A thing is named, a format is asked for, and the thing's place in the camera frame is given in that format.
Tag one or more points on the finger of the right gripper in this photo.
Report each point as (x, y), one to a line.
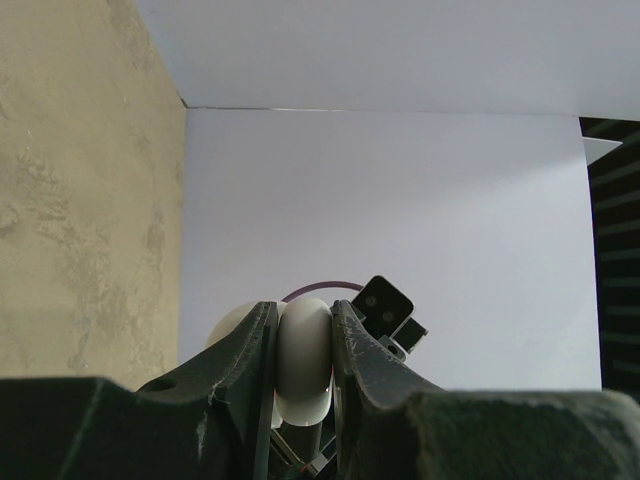
(387, 315)

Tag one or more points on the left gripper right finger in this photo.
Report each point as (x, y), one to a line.
(393, 424)

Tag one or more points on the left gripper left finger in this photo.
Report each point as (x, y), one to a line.
(209, 418)

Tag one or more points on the white earbud charging case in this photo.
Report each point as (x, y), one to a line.
(303, 363)

